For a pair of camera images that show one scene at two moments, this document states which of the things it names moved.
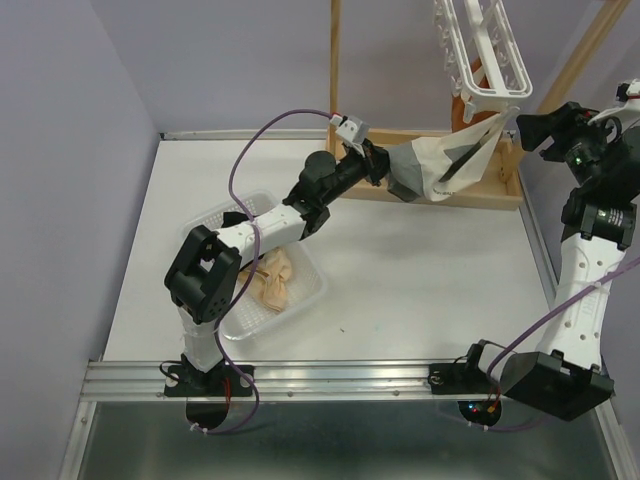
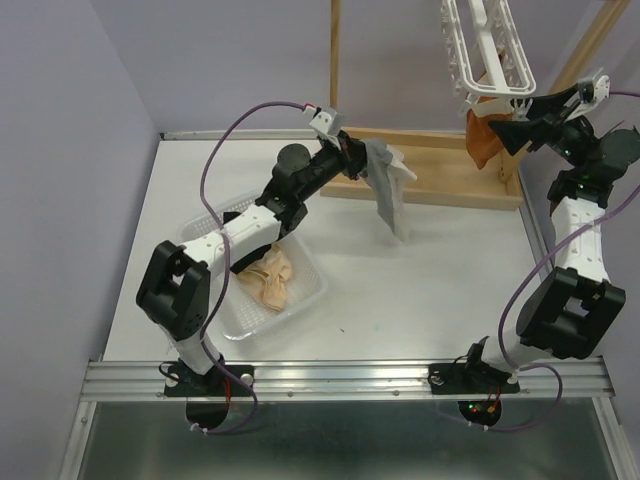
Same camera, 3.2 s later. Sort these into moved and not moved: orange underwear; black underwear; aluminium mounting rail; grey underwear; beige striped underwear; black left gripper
Moved: grey underwear; orange underwear
Not moved: black underwear; aluminium mounting rail; black left gripper; beige striped underwear
